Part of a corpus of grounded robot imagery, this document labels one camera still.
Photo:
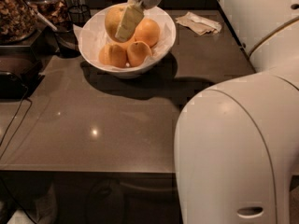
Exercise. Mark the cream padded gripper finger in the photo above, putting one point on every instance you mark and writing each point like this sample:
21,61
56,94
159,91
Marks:
131,15

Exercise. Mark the yellowish orange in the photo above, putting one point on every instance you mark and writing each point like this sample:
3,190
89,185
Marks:
112,20

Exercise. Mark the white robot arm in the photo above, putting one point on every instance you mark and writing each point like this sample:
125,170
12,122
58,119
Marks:
236,143

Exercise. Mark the back right orange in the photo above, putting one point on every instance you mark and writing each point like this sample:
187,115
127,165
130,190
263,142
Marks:
148,31

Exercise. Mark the white ceramic bowl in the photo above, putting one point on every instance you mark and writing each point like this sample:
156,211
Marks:
93,34

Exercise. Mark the front right orange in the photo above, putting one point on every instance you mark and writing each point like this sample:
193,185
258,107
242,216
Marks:
137,52

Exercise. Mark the front left orange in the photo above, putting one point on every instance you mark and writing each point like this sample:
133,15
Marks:
113,54

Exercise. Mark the white paper bowl liner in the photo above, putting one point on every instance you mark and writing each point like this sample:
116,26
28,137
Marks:
93,38

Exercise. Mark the crumpled paper napkins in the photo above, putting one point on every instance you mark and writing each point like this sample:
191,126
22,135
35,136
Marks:
199,24

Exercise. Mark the dark glass container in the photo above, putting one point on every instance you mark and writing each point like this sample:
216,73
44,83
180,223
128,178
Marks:
66,40

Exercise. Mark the small glass snack jar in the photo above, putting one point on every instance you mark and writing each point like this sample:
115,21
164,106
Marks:
55,11

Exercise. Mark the large glass snack jar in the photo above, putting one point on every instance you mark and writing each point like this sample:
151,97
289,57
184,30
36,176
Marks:
17,21

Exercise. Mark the black appliance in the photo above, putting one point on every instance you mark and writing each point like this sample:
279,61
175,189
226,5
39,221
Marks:
19,74

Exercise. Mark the black wire cup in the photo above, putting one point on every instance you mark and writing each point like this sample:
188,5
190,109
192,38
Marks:
79,15

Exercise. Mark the white scoop handle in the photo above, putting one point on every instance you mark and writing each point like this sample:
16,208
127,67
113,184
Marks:
45,20

